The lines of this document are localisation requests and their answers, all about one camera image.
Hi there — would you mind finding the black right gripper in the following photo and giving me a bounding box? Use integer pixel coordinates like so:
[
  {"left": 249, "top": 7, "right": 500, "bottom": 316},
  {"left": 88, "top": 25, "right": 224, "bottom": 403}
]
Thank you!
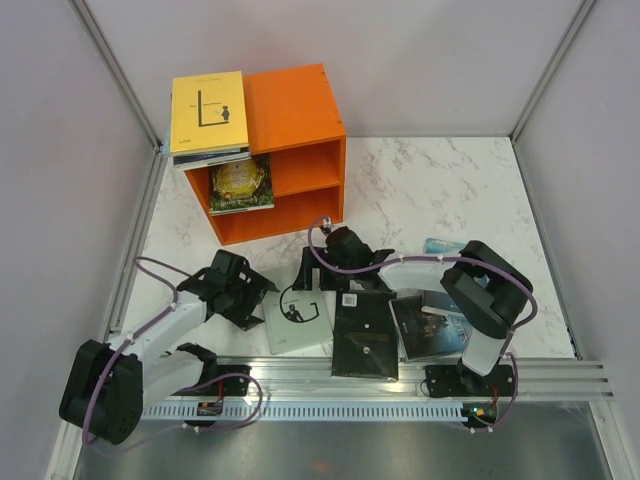
[{"left": 294, "top": 247, "right": 356, "bottom": 291}]

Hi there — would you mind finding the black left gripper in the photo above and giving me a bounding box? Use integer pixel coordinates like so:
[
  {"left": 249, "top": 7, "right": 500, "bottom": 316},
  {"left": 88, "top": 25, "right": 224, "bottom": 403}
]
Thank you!
[{"left": 217, "top": 268, "right": 277, "bottom": 333}]

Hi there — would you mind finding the grey Great Gatsby book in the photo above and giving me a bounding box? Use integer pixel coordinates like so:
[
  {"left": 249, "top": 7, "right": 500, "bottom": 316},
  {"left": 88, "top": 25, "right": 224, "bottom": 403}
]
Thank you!
[{"left": 261, "top": 266, "right": 333, "bottom": 355}]

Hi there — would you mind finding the black book with gold lines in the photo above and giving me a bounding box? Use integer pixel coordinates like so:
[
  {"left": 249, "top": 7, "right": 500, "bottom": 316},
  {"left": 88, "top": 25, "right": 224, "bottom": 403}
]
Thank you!
[{"left": 331, "top": 291, "right": 399, "bottom": 382}]

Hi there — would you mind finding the teal blue ocean book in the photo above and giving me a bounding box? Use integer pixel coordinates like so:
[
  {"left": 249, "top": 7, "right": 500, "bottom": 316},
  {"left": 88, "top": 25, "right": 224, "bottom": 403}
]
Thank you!
[{"left": 424, "top": 237, "right": 466, "bottom": 254}]

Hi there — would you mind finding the green Alice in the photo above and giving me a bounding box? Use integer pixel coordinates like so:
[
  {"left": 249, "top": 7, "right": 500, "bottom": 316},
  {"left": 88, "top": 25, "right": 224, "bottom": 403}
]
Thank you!
[{"left": 209, "top": 154, "right": 275, "bottom": 216}]

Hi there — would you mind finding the dark blue Robinson Crusoe book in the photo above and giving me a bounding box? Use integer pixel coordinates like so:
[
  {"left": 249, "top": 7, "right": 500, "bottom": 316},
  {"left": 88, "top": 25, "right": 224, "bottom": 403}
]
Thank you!
[{"left": 172, "top": 148, "right": 251, "bottom": 171}]

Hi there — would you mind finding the light blue paperback book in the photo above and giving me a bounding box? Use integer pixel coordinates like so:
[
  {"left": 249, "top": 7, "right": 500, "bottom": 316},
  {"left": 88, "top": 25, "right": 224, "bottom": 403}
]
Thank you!
[{"left": 162, "top": 127, "right": 171, "bottom": 157}]

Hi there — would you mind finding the yellow Little Prince book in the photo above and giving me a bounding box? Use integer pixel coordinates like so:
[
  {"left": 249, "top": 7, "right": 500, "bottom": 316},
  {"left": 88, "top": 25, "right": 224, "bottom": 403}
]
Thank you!
[{"left": 169, "top": 71, "right": 249, "bottom": 156}]

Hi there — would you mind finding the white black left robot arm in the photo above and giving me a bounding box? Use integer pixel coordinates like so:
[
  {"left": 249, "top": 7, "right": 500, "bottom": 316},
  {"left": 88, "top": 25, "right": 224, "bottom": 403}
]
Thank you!
[{"left": 59, "top": 250, "right": 277, "bottom": 446}]

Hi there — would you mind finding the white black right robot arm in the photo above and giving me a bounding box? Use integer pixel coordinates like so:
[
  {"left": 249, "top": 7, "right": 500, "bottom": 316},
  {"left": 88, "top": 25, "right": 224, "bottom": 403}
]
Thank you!
[{"left": 293, "top": 225, "right": 538, "bottom": 394}]

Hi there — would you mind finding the dark night scene book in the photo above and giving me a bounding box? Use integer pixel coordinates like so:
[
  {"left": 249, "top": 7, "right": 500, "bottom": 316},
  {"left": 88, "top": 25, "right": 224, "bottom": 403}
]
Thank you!
[{"left": 389, "top": 296, "right": 473, "bottom": 362}]

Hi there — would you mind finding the orange wooden shelf box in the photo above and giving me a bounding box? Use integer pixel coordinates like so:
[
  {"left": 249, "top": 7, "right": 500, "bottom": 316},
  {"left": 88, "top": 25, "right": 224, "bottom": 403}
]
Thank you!
[{"left": 207, "top": 64, "right": 346, "bottom": 245}]

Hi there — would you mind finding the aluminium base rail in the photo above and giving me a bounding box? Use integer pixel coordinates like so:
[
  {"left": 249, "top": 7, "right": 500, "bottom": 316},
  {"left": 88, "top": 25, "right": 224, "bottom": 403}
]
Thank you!
[{"left": 214, "top": 354, "right": 617, "bottom": 401}]

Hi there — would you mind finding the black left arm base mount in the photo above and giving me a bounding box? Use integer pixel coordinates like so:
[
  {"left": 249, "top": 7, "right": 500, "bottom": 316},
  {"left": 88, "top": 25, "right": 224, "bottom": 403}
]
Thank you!
[{"left": 176, "top": 364, "right": 251, "bottom": 399}]

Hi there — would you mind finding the white slotted cable duct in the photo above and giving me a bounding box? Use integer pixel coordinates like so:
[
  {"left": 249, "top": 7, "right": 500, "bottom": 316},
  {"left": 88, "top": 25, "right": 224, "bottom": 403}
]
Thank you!
[{"left": 142, "top": 400, "right": 467, "bottom": 422}]

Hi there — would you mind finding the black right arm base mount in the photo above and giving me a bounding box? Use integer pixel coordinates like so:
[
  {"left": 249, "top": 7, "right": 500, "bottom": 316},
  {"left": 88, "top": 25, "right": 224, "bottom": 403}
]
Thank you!
[{"left": 425, "top": 363, "right": 515, "bottom": 398}]

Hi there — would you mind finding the aluminium left frame post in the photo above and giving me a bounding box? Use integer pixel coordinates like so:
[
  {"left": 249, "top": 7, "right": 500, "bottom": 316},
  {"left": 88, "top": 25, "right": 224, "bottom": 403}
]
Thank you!
[{"left": 69, "top": 0, "right": 164, "bottom": 151}]

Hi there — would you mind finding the aluminium frame post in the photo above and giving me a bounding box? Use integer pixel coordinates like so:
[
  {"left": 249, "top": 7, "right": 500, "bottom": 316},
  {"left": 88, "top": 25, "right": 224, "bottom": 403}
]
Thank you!
[
  {"left": 508, "top": 0, "right": 600, "bottom": 146},
  {"left": 69, "top": 0, "right": 164, "bottom": 151}
]

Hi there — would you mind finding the aluminium right frame post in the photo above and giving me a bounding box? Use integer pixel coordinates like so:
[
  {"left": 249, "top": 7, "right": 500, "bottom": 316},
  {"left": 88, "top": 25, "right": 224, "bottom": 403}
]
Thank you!
[{"left": 508, "top": 0, "right": 600, "bottom": 146}]

